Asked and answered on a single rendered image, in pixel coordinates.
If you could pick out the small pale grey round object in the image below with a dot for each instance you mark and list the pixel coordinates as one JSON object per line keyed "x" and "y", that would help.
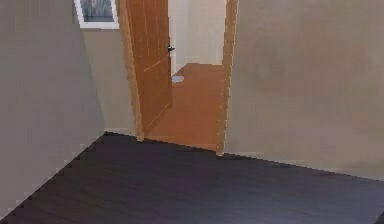
{"x": 177, "y": 79}

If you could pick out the orange wooden room door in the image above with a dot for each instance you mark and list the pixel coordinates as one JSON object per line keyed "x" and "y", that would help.
{"x": 151, "y": 63}

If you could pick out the white framed wall picture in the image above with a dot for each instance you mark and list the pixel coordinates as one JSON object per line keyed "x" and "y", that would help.
{"x": 96, "y": 13}

